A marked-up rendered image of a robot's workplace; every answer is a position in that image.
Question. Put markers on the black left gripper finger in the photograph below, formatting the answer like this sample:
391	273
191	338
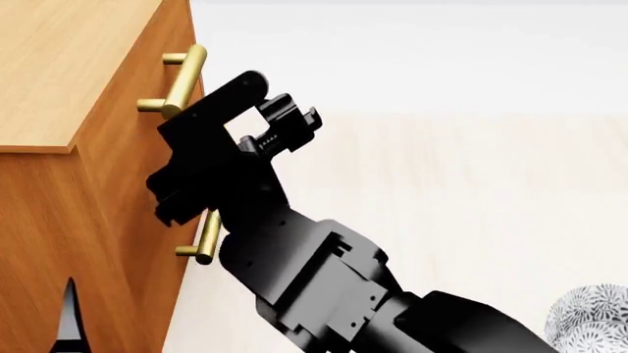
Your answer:
72	316

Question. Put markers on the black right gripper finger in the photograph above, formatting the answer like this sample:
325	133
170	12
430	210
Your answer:
294	125
174	200

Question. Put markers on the light wooden cabinet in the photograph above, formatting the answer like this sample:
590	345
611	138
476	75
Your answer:
73	206

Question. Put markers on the white floral patterned plate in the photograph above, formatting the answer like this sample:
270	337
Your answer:
593	320

